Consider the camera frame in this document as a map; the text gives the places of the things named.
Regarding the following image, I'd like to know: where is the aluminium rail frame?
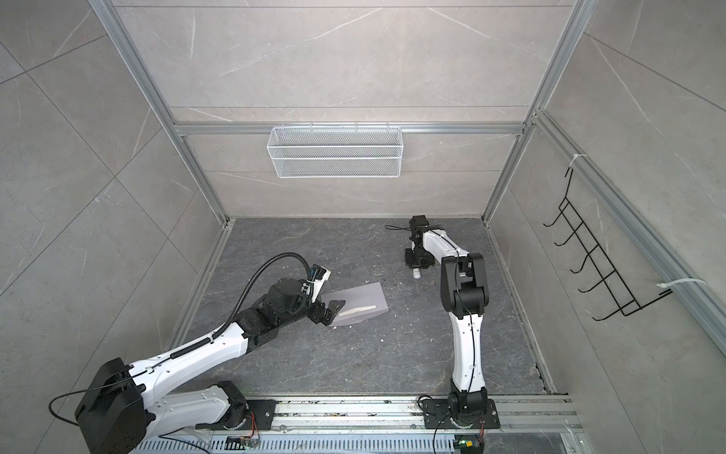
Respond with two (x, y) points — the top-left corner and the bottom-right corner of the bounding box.
(146, 395), (585, 435)

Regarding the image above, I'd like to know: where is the black wire hook rack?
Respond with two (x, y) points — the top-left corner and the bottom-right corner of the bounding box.
(543, 168), (673, 323)

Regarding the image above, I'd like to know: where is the white vented cable duct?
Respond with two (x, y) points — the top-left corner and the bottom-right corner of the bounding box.
(134, 434), (458, 453)

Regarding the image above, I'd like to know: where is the beige letter paper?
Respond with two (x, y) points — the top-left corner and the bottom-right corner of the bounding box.
(338, 306), (377, 317)

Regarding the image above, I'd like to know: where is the grey purple envelope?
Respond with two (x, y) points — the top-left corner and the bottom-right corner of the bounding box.
(321, 282), (389, 327)

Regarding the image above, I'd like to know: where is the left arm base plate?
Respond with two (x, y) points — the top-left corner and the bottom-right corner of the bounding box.
(238, 399), (277, 432)

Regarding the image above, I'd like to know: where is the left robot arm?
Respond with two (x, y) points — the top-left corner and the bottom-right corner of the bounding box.
(75, 278), (345, 453)

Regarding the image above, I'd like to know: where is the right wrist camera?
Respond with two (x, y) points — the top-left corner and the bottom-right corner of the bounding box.
(408, 215), (430, 244)

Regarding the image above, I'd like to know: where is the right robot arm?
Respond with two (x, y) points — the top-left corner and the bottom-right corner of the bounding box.
(405, 216), (489, 423)

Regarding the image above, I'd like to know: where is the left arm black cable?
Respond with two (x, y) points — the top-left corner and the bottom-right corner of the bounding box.
(169, 252), (313, 359)

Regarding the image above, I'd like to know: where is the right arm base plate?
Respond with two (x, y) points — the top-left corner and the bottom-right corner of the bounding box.
(417, 395), (501, 431)

